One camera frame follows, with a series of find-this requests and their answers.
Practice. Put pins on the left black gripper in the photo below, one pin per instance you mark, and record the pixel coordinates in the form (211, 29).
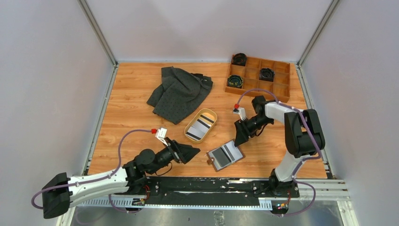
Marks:
(181, 153)

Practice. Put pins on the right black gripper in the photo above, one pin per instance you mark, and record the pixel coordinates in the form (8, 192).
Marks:
(243, 133)

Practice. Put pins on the brown leather card holder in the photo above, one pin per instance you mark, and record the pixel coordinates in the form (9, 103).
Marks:
(211, 160)

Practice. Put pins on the black credit card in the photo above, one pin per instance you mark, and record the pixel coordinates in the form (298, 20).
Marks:
(221, 157)

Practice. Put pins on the oval wooden card tray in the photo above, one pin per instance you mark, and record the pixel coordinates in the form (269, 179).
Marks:
(204, 110)

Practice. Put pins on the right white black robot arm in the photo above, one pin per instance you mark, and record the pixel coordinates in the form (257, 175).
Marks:
(304, 138)

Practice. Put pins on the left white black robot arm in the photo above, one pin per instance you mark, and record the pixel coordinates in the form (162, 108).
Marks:
(63, 192)

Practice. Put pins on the white striped cards in tray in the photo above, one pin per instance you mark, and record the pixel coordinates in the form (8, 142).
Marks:
(200, 127)

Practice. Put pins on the dark green coiled belt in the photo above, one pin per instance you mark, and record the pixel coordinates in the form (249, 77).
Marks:
(235, 81)

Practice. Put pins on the wooden compartment tray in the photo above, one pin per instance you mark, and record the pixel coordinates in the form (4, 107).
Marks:
(280, 87)

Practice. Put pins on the dark grey dotted cloth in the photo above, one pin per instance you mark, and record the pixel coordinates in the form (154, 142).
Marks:
(179, 94)

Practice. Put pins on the black coiled belt middle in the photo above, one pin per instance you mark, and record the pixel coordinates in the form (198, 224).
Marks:
(266, 74)

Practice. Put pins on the black coiled belt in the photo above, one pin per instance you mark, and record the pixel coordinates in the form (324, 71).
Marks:
(266, 74)
(239, 59)

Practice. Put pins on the black coiled belt top left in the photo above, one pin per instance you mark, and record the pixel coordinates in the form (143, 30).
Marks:
(239, 59)

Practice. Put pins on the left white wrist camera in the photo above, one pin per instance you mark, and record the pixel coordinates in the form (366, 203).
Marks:
(161, 135)

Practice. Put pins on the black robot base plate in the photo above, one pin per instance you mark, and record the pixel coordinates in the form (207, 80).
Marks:
(212, 191)

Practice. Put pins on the aluminium frame rail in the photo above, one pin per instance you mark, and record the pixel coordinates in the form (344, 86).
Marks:
(304, 186)

